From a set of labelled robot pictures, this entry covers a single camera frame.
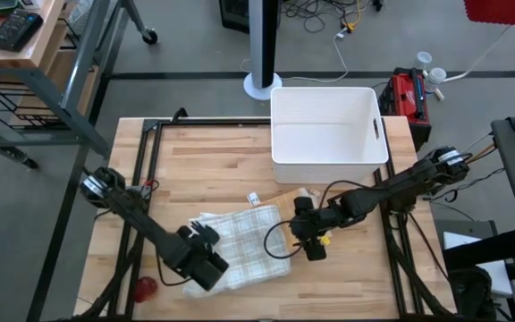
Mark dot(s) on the white and black tower fan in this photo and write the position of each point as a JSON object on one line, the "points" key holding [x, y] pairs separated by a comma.
{"points": [[262, 44]]}

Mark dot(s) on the green tray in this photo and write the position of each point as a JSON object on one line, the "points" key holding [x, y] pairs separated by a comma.
{"points": [[2, 5]]}

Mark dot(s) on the white perforated plastic basket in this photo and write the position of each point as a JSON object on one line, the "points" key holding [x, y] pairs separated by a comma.
{"points": [[329, 134]]}

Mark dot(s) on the yellow checked towel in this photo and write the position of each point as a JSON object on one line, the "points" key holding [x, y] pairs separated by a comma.
{"points": [[284, 203]]}

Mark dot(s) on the white plastic jar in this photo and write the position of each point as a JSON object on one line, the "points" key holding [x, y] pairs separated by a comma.
{"points": [[435, 78], [422, 60]]}

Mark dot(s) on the white paper sheet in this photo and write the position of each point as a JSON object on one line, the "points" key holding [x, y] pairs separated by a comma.
{"points": [[499, 273]]}

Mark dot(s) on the small red round object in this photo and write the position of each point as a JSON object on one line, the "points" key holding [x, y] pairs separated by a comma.
{"points": [[145, 288]]}

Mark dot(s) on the black caster wheel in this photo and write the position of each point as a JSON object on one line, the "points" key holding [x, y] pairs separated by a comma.
{"points": [[149, 36]]}

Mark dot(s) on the black keypad device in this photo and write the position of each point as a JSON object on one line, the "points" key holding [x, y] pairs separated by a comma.
{"points": [[16, 29]]}

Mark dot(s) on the black aluminium table frame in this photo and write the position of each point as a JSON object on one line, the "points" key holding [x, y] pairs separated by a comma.
{"points": [[213, 121]]}

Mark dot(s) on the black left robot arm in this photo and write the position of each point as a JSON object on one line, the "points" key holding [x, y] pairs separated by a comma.
{"points": [[137, 214]]}

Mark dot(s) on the red ribbed panel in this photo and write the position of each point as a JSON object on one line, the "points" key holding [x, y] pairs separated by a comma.
{"points": [[503, 11]]}

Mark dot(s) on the black box on floor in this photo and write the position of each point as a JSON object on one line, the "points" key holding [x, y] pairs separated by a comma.
{"points": [[233, 13]]}

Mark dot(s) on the wooden workbench with steel frame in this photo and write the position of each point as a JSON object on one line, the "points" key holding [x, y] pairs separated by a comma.
{"points": [[25, 49]]}

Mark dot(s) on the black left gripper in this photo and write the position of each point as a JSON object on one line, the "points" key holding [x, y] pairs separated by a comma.
{"points": [[195, 264]]}

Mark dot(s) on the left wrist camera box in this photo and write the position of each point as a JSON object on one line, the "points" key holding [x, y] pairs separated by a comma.
{"points": [[185, 232]]}

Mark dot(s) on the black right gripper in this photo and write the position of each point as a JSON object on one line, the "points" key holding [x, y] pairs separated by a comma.
{"points": [[320, 221]]}

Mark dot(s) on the red tool bag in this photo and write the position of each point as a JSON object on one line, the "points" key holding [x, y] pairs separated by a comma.
{"points": [[405, 98]]}

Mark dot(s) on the black bag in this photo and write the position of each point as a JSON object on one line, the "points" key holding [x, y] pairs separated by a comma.
{"points": [[472, 290]]}

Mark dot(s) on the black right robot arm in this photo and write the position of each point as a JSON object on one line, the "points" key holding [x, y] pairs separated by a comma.
{"points": [[409, 181]]}

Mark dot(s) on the cream towel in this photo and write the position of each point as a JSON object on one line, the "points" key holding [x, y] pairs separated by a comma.
{"points": [[248, 250]]}

